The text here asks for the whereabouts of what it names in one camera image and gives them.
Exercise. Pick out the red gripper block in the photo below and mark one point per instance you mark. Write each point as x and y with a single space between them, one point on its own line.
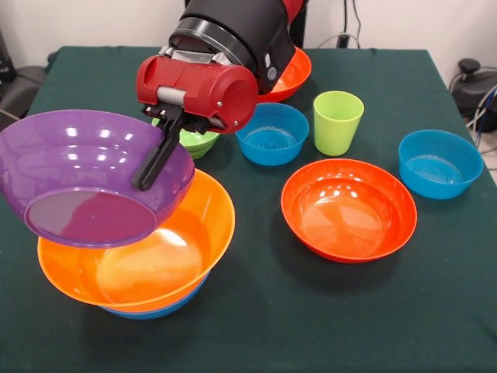
202 85

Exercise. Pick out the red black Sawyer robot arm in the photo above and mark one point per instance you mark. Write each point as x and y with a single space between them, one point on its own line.
240 31

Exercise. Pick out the dark green tablecloth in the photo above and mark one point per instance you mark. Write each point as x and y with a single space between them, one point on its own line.
349 311

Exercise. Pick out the large orange plastic bowl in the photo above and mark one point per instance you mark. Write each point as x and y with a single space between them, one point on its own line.
194 241

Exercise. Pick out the green plastic bowl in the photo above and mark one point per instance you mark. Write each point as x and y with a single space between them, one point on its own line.
198 143

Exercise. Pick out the red plastic bowl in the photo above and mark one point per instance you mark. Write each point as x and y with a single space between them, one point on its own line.
295 74
349 221

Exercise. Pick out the green plastic cup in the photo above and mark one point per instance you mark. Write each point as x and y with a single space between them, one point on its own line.
336 128

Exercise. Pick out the purple plastic bowl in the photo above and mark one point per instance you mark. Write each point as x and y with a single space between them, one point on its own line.
77 175

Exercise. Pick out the medium blue plastic bowl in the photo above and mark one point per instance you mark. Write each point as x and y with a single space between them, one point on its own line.
163 311

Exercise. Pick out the small blue plastic bowl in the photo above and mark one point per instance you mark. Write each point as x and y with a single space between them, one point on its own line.
438 171
272 143

